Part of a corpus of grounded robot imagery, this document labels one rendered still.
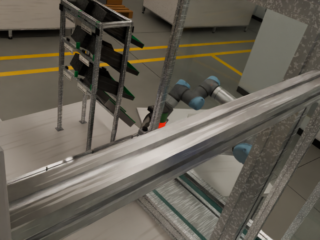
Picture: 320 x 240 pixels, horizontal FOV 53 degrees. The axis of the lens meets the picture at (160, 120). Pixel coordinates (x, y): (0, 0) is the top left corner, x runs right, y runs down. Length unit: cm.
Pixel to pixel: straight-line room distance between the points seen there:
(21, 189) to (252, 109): 22
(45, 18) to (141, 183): 539
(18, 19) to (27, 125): 348
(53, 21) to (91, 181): 546
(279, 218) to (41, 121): 225
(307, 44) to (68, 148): 164
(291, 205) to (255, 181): 287
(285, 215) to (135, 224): 198
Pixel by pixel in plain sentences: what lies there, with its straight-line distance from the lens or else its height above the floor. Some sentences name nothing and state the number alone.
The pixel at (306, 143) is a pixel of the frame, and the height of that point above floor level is 167.
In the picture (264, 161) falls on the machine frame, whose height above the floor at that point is 181.
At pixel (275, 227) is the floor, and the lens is 318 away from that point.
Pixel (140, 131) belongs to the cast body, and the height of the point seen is 113.
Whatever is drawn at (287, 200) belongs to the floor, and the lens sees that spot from 351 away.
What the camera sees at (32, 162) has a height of 86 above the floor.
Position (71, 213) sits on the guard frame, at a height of 198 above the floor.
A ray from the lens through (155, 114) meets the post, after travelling 138.
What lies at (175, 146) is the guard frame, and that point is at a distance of 25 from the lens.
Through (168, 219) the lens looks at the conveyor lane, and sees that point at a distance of 157.
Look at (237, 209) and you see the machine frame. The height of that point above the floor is 167.
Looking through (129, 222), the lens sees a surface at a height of 86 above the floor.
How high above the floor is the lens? 214
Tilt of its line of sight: 33 degrees down
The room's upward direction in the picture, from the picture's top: 14 degrees clockwise
